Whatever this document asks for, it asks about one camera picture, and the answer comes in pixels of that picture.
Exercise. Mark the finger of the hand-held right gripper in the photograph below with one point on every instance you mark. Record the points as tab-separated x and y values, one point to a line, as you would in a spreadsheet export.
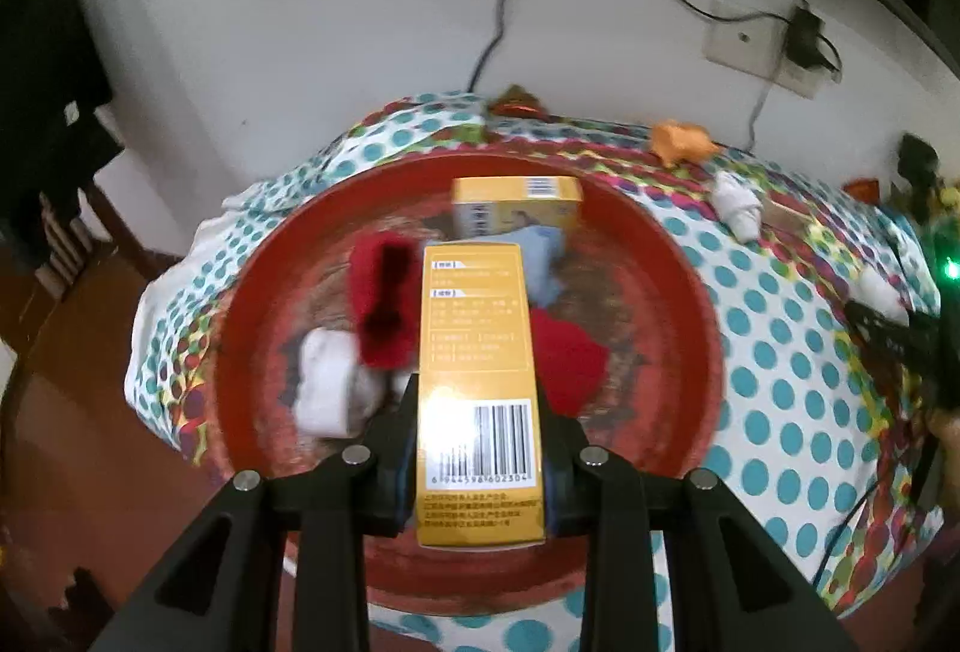
889	340

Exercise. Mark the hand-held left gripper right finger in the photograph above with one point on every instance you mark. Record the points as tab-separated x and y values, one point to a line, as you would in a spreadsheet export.
559	472

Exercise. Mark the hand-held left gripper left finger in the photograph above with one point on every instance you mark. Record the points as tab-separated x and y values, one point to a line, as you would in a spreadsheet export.
386	464

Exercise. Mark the white sock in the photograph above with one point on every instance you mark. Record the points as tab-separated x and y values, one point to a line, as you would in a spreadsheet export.
877	292
739	202
330	382

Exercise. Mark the yellow medicine box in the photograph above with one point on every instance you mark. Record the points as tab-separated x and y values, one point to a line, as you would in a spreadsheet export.
517	205
476	397

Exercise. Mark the red sock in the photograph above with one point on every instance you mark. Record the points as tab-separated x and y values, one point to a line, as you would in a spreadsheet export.
382	303
566	359

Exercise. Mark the red round basin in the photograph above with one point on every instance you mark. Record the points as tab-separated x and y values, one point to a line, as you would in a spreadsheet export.
652	322

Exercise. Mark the light blue sock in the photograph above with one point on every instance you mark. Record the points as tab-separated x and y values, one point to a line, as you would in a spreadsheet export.
544	262

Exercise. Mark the person's right forearm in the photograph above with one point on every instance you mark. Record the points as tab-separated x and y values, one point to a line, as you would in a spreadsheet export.
949	442

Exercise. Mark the polka-dot tablecloth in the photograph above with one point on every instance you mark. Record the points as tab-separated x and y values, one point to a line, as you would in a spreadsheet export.
780	337

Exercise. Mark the red packet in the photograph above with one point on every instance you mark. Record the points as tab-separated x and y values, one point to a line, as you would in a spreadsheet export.
862	190

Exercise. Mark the orange toy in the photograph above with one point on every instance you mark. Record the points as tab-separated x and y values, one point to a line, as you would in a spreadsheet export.
682	142

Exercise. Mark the black charger plug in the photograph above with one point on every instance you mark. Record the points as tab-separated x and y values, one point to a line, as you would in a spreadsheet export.
806	40

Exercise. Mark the small orange candy wrapper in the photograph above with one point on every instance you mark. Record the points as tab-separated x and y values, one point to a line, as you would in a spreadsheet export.
514	100

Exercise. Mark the dark wooden chair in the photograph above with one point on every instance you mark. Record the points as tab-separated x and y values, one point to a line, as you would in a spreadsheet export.
60	119

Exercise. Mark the white wall outlet plate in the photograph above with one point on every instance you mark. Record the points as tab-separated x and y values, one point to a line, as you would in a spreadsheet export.
750	40

